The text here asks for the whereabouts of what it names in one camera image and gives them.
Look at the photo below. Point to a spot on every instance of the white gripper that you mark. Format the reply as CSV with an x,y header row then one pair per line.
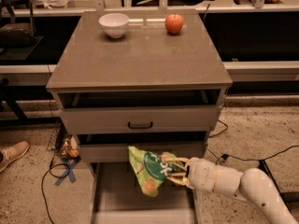
x,y
202,174

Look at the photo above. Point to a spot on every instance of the green rice chip bag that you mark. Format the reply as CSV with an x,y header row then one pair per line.
x,y
150,169

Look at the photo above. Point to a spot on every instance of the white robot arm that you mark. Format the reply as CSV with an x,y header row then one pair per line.
x,y
253,186

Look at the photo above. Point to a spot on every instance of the top grey drawer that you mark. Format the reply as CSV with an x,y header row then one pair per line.
x,y
139,111

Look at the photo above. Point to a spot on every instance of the grey drawer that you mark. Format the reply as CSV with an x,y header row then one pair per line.
x,y
113,147
139,111
118,199

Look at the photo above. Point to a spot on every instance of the bottom grey drawer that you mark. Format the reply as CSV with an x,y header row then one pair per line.
x,y
118,199

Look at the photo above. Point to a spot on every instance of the middle grey drawer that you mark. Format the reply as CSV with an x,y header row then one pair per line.
x,y
113,147

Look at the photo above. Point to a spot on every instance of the grey drawer cabinet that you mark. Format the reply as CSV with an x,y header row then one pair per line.
x,y
147,58

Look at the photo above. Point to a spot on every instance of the dark bag on shelf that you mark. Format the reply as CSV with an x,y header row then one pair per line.
x,y
17,35

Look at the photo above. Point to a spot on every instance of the blue tape cross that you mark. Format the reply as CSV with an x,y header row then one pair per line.
x,y
68,172

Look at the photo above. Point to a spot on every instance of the snack pile beside cabinet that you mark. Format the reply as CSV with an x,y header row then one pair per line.
x,y
69,149

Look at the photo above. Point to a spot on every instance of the red apple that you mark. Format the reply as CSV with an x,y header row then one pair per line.
x,y
173,23

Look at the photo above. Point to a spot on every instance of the white ceramic bowl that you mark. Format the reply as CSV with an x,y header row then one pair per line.
x,y
114,25

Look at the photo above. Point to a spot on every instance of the tan sneaker shoe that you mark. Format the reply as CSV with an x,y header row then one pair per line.
x,y
12,153

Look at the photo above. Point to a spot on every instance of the black metal floor frame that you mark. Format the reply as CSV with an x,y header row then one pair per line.
x,y
287,185

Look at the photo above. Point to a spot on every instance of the black wire basket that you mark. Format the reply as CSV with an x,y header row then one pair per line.
x,y
57,137

